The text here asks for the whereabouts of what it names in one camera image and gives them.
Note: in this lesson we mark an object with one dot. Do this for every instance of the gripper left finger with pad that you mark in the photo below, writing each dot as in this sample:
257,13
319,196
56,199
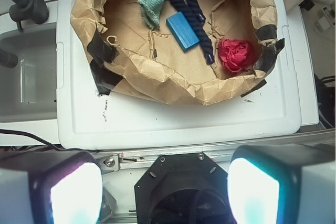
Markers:
50,187

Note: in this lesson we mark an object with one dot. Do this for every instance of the gripper right finger with pad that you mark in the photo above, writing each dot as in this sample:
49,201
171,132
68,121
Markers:
291,183

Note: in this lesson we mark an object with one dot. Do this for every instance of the white plastic bin lid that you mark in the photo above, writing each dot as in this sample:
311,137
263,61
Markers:
116,121

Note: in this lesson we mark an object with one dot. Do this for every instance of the crumpled red paper ball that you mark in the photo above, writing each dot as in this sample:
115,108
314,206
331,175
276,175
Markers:
236,55

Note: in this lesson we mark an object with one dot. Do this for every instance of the crumpled brown paper bag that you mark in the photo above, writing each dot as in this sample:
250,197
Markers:
126,56

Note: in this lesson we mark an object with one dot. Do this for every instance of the blue wooden block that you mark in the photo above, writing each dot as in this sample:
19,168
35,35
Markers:
182,31

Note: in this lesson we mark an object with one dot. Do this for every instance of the black octagonal mount plate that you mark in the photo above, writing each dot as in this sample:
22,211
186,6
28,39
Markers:
183,188

